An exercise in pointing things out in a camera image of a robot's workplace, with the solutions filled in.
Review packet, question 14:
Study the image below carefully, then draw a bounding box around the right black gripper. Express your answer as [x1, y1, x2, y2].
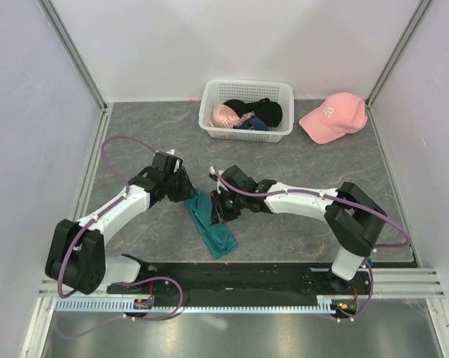
[209, 187, 245, 226]

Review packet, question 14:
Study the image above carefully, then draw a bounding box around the teal satin napkin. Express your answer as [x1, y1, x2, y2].
[184, 190, 238, 259]

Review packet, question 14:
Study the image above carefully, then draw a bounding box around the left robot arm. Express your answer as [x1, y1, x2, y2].
[45, 151, 197, 298]

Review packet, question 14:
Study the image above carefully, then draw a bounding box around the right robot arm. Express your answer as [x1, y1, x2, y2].
[210, 166, 386, 294]

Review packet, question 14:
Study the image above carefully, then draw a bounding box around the peach satin garment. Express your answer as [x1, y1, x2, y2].
[210, 104, 243, 129]

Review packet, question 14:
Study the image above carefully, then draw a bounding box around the navy blue garment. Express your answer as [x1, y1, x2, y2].
[234, 116, 269, 131]

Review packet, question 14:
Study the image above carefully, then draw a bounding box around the white plastic basket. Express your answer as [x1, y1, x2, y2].
[198, 80, 294, 142]

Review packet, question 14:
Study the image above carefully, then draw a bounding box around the black garment in basket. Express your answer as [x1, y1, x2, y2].
[223, 98, 283, 128]

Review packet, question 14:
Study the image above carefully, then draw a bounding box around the pink baseball cap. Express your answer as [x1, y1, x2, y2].
[298, 92, 368, 145]

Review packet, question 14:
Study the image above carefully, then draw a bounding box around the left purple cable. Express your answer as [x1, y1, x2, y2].
[54, 136, 190, 339]

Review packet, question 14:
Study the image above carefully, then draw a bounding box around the purple cable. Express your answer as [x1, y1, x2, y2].
[54, 136, 190, 339]
[208, 166, 412, 324]

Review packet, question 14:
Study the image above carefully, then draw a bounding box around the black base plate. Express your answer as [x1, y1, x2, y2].
[104, 260, 374, 299]

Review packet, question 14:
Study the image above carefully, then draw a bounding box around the light blue cable duct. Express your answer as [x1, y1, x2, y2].
[54, 296, 336, 314]

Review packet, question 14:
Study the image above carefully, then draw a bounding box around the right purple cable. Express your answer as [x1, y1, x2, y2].
[208, 166, 412, 324]

